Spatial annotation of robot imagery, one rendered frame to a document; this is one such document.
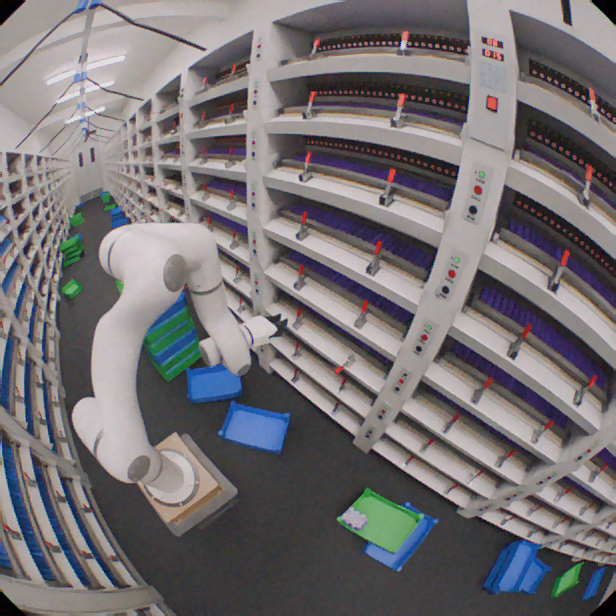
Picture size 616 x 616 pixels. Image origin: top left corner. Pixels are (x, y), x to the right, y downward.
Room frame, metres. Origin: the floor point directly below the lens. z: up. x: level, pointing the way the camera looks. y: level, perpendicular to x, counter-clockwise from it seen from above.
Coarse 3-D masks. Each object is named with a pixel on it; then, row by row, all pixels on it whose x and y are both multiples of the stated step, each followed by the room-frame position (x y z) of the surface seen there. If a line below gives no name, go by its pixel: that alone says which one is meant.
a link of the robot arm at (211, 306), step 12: (216, 288) 0.47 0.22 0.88; (192, 300) 0.47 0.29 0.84; (204, 300) 0.45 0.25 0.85; (216, 300) 0.47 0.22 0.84; (204, 312) 0.45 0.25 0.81; (216, 312) 0.46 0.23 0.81; (228, 312) 0.50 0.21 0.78; (204, 324) 0.46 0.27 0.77; (216, 324) 0.46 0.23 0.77; (228, 324) 0.47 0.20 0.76; (216, 336) 0.44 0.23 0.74; (228, 336) 0.45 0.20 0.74; (240, 336) 0.47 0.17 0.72; (228, 348) 0.43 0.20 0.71; (240, 348) 0.45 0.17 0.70; (228, 360) 0.42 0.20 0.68; (240, 360) 0.43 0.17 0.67; (240, 372) 0.43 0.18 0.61
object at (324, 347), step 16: (272, 304) 0.89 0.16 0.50; (288, 320) 0.80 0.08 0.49; (304, 320) 0.80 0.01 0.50; (304, 336) 0.72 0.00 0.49; (320, 336) 0.72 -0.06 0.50; (320, 352) 0.67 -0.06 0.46; (336, 352) 0.65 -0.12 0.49; (352, 352) 0.64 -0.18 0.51; (352, 368) 0.58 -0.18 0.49; (368, 368) 0.57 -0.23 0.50; (368, 384) 0.51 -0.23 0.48
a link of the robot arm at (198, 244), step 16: (144, 224) 0.41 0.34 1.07; (160, 224) 0.43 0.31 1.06; (176, 224) 0.44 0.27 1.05; (192, 224) 0.46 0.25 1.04; (112, 240) 0.33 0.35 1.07; (176, 240) 0.42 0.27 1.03; (192, 240) 0.43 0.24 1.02; (208, 240) 0.47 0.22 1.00; (192, 256) 0.42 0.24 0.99; (208, 256) 0.46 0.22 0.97; (192, 272) 0.44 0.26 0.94; (208, 272) 0.45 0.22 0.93; (192, 288) 0.45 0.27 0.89; (208, 288) 0.45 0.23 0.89
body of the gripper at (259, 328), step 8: (248, 320) 0.65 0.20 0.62; (256, 320) 0.65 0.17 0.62; (264, 320) 0.66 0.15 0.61; (248, 328) 0.59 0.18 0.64; (256, 328) 0.61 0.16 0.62; (264, 328) 0.61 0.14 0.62; (272, 328) 0.62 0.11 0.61; (256, 336) 0.57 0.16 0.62; (264, 336) 0.58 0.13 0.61; (256, 344) 0.56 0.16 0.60
